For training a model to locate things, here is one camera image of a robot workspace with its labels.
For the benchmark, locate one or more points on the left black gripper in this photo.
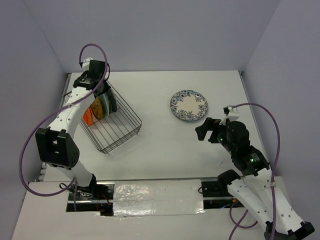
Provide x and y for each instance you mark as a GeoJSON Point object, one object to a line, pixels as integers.
{"type": "Point", "coordinates": [106, 87]}

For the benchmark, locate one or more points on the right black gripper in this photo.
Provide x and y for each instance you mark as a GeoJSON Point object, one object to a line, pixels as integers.
{"type": "Point", "coordinates": [201, 130]}

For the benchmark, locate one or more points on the red teal floral plate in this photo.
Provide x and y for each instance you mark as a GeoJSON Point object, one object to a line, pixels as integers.
{"type": "Point", "coordinates": [106, 105]}

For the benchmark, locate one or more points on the blue white floral plate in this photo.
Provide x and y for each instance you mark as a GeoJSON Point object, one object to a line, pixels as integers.
{"type": "Point", "coordinates": [188, 105]}

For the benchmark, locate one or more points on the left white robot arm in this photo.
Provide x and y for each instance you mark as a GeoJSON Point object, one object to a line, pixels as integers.
{"type": "Point", "coordinates": [56, 144]}

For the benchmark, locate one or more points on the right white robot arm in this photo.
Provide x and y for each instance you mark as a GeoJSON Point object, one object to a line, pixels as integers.
{"type": "Point", "coordinates": [254, 187]}

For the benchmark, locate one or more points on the yellow patterned small plate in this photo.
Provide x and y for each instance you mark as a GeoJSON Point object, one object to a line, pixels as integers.
{"type": "Point", "coordinates": [97, 109]}

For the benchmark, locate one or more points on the dark green plate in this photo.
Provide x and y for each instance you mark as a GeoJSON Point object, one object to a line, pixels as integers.
{"type": "Point", "coordinates": [112, 101]}

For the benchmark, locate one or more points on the orange small plate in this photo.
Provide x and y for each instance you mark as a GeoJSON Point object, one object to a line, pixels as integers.
{"type": "Point", "coordinates": [88, 117]}

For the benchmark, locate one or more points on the silver tape sheet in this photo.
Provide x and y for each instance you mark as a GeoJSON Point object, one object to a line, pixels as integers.
{"type": "Point", "coordinates": [157, 198]}

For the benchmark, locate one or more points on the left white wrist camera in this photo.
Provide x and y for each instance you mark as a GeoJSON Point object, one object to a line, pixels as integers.
{"type": "Point", "coordinates": [85, 65]}

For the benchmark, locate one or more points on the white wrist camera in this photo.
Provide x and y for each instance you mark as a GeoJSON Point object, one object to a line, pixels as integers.
{"type": "Point", "coordinates": [85, 65]}
{"type": "Point", "coordinates": [231, 115]}

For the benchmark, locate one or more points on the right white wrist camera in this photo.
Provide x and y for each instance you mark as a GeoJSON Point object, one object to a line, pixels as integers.
{"type": "Point", "coordinates": [231, 115]}

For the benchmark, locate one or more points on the grey wire dish rack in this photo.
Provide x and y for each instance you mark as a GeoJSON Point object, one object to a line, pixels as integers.
{"type": "Point", "coordinates": [114, 130]}

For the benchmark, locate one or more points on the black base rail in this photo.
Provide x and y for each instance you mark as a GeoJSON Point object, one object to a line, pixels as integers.
{"type": "Point", "coordinates": [102, 202]}

